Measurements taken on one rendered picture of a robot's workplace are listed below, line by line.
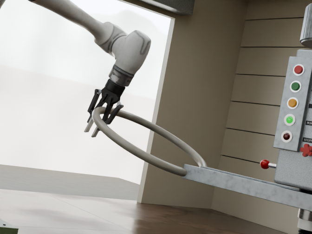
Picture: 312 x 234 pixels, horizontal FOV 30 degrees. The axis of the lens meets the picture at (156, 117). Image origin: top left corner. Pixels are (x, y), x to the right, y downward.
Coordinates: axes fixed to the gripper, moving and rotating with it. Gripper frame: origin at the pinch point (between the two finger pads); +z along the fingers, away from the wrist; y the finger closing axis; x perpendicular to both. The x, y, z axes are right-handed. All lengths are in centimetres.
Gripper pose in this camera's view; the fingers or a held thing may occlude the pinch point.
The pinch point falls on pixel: (93, 127)
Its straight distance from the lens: 229.5
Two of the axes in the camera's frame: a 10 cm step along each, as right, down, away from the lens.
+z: -4.8, 8.5, 2.1
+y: 7.9, 5.2, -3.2
